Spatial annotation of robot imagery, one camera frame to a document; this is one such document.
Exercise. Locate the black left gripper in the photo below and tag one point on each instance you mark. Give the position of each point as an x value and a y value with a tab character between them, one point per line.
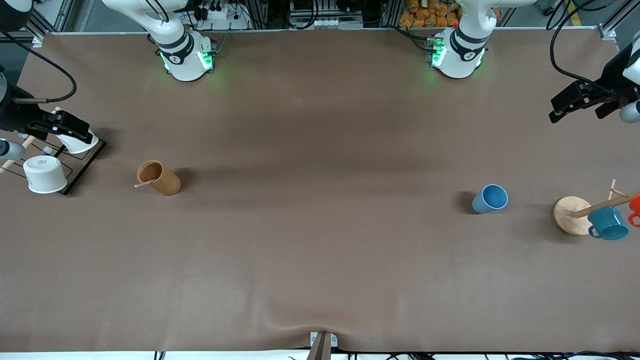
613	79

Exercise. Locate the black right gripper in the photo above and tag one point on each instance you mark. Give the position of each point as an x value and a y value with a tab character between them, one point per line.
13	114

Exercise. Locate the pink chopstick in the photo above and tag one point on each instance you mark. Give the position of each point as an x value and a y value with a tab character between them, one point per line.
142	184

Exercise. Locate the blue cup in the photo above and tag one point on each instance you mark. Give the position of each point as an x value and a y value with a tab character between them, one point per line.
482	202

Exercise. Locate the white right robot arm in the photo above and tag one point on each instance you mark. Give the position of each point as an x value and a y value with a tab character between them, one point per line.
185	65

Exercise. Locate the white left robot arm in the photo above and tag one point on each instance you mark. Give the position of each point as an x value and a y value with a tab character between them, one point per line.
460	62

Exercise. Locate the white ceramic cup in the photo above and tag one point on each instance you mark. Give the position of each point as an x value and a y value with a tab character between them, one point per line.
45	175
80	146

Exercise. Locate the bamboo cup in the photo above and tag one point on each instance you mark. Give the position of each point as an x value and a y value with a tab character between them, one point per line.
167	182

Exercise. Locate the wooden mug tree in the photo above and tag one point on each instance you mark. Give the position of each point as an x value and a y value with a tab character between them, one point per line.
570	215

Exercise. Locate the orange mug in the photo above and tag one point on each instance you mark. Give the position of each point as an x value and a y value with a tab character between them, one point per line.
636	207

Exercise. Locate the teal mug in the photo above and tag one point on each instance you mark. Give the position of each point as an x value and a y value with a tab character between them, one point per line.
607	225

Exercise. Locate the orange snack bags pile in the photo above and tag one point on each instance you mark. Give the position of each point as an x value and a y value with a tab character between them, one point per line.
425	15

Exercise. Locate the white power strip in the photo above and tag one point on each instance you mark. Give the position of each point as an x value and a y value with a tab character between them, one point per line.
225	15

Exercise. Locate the aluminium frame profile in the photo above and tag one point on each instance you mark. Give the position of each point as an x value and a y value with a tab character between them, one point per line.
607	32
50	20

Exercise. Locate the metal table edge bracket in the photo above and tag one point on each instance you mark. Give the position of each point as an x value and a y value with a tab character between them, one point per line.
322	347

